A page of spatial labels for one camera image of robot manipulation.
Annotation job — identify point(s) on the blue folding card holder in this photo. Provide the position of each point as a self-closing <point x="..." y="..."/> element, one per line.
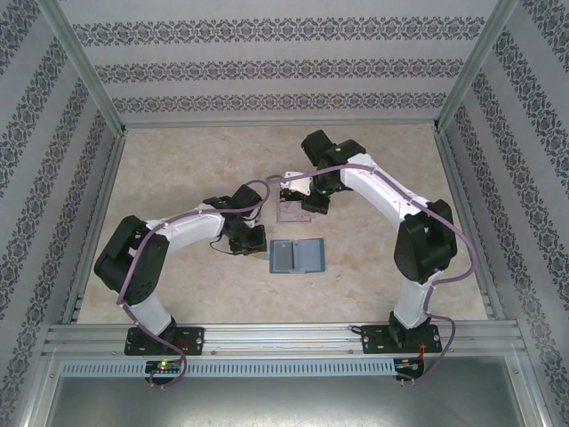
<point x="311" y="255"/>

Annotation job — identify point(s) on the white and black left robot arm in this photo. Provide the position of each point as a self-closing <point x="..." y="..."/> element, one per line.
<point x="191" y="227"/>

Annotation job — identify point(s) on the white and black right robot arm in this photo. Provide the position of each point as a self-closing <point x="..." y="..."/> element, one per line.
<point x="373" y="187"/>

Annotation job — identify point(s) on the sheet metal tray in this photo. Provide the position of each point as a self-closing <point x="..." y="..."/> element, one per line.
<point x="284" y="405"/>

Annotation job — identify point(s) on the aluminium mounting rail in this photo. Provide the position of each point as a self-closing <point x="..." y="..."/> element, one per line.
<point x="284" y="340"/>

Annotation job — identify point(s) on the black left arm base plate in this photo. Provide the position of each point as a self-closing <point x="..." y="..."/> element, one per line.
<point x="195" y="338"/>

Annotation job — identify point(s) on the aluminium table side rail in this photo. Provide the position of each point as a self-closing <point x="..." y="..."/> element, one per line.
<point x="109" y="178"/>
<point x="455" y="178"/>

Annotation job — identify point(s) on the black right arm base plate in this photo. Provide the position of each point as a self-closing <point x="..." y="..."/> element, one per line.
<point x="373" y="338"/>

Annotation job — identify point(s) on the aluminium corner post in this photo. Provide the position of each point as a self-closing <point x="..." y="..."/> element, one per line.
<point x="471" y="66"/>
<point x="87" y="66"/>

